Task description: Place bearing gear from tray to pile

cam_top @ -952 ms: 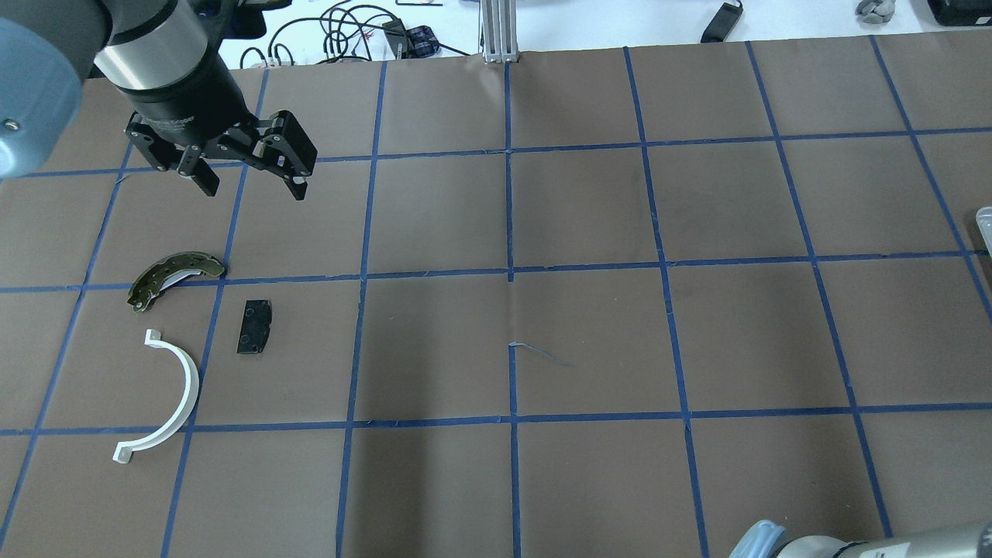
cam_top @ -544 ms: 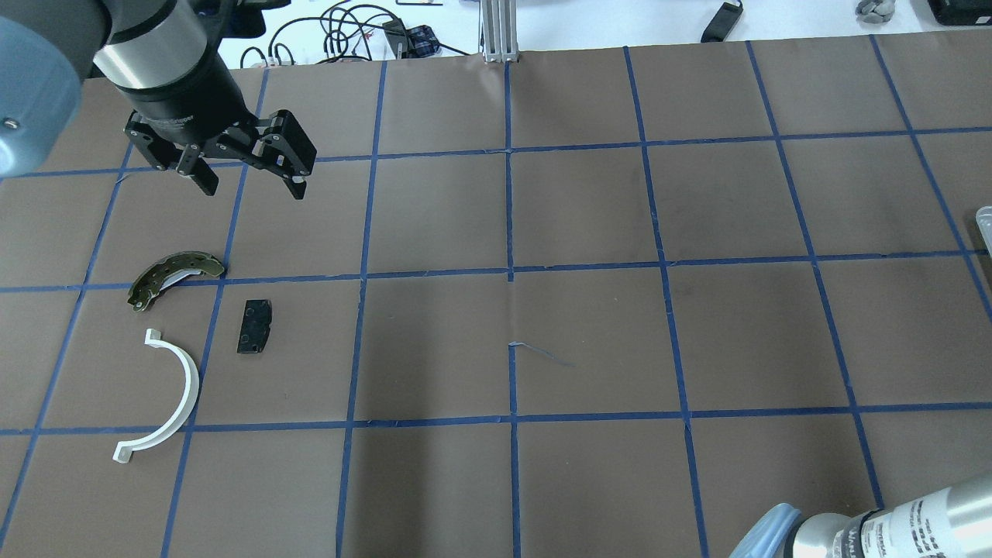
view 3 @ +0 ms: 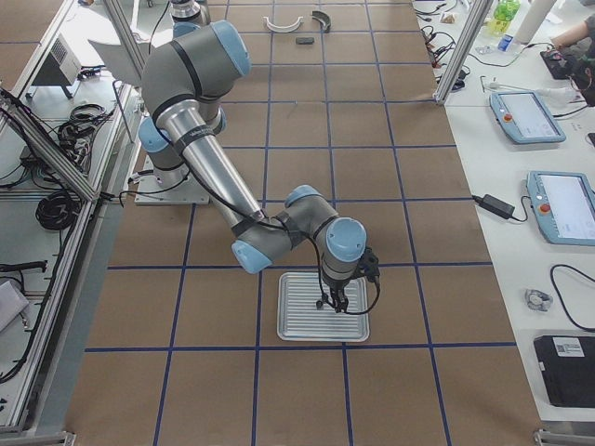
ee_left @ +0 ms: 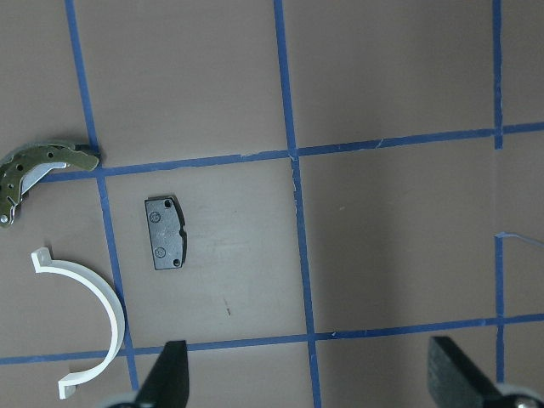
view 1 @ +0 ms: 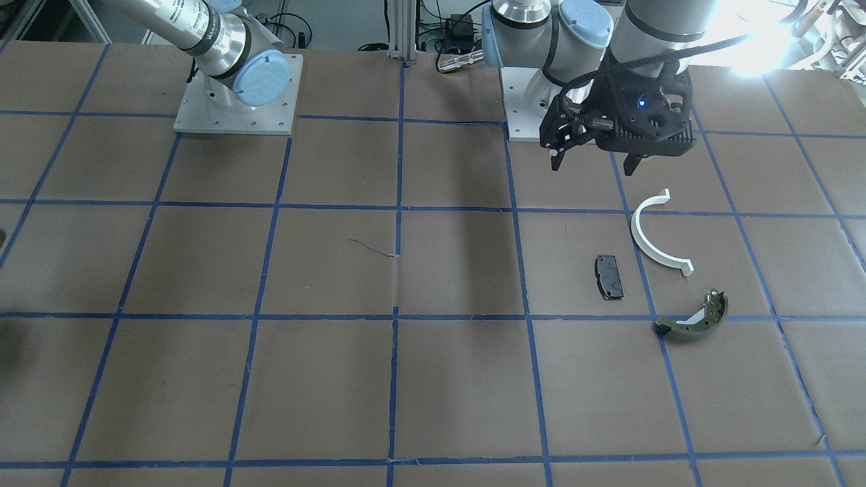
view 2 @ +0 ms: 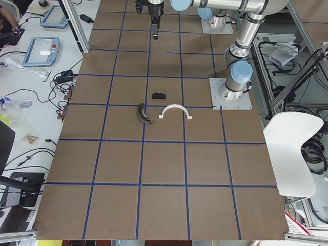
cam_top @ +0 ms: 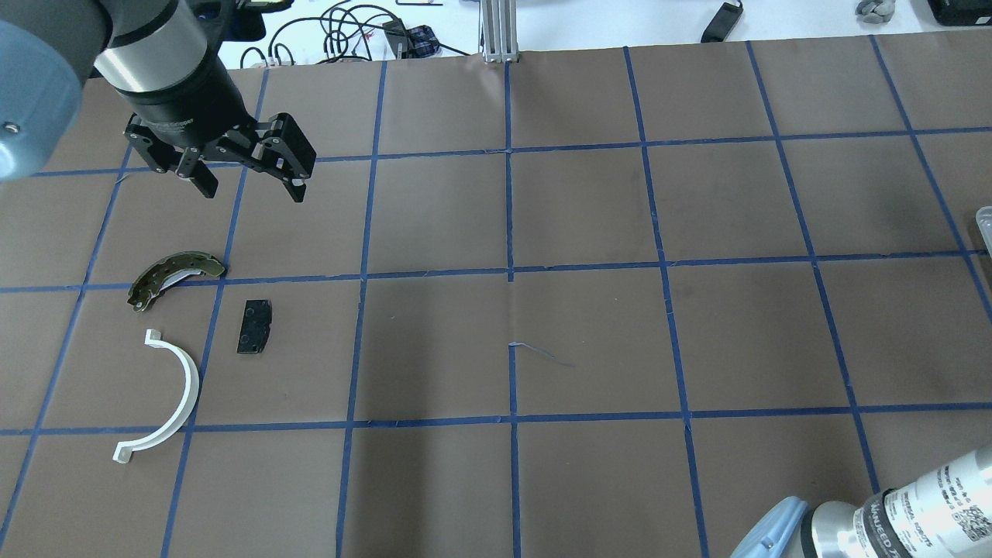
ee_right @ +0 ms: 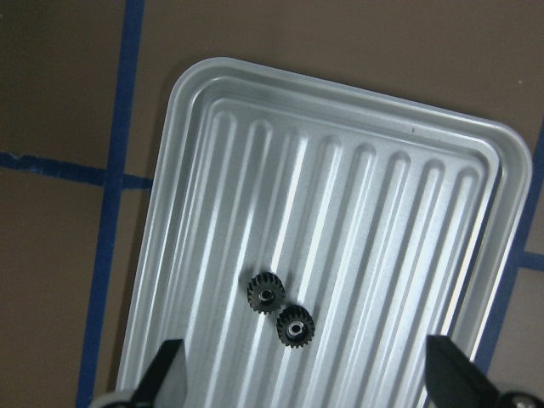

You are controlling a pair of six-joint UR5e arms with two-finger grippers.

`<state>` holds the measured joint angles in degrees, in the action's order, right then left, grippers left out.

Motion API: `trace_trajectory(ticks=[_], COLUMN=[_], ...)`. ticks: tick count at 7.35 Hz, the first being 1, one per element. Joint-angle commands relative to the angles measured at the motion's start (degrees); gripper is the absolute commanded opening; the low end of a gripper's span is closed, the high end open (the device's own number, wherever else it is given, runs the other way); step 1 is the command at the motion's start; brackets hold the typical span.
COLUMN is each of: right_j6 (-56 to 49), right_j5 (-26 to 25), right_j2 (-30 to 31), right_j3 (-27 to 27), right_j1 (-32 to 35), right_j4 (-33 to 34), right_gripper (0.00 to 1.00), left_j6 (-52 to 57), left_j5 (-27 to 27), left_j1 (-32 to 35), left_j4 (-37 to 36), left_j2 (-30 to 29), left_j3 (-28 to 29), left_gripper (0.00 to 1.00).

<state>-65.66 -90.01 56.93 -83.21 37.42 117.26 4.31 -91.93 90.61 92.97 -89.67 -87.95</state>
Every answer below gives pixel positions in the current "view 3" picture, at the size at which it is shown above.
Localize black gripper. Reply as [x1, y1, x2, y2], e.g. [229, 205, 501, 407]
[324, 276, 350, 313]

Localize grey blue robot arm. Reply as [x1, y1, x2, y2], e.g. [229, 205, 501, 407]
[141, 20, 380, 313]

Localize ribbed silver metal tray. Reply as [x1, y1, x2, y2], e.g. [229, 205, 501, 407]
[277, 272, 370, 342]

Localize black power adapter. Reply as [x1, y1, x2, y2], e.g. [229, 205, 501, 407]
[472, 194, 515, 219]

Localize blue teach pendant near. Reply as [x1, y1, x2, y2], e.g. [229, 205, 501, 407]
[526, 171, 594, 246]

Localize blue teach pendant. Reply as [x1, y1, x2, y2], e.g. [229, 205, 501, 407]
[489, 90, 566, 145]
[526, 171, 594, 246]

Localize small black brake pad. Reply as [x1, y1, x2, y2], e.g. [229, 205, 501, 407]
[295, 37, 315, 46]

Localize blue teach pendant far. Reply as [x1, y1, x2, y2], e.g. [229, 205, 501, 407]
[489, 90, 566, 145]

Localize dark green brake shoe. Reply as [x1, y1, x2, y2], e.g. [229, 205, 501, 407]
[311, 10, 332, 33]

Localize green plastic bottle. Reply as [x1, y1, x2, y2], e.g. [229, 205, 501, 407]
[487, 0, 521, 36]

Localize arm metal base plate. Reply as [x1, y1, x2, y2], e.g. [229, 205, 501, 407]
[134, 155, 210, 205]

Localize white curved plastic bracket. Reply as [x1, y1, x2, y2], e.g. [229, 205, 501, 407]
[262, 15, 306, 34]

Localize coiled black cables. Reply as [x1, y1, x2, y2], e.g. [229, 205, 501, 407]
[35, 190, 80, 231]

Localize aluminium frame post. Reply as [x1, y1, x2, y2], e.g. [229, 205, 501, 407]
[433, 0, 492, 105]

